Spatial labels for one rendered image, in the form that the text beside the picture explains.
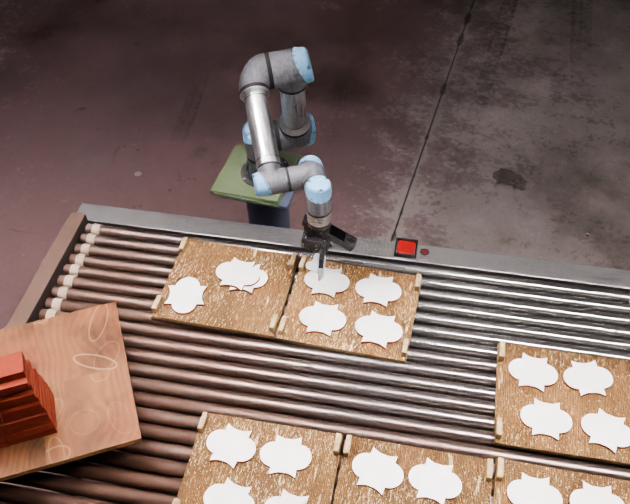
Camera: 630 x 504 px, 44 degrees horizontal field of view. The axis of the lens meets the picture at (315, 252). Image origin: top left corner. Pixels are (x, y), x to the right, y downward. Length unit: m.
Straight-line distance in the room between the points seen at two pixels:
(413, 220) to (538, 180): 0.77
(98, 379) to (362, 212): 2.18
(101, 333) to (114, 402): 0.25
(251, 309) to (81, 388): 0.59
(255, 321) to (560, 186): 2.40
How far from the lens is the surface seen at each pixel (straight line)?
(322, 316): 2.51
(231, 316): 2.55
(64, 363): 2.42
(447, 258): 2.74
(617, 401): 2.49
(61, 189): 4.56
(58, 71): 5.48
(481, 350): 2.51
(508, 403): 2.40
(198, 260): 2.72
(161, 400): 2.42
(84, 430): 2.28
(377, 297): 2.56
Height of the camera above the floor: 2.93
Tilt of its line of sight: 48 degrees down
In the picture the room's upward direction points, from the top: 2 degrees counter-clockwise
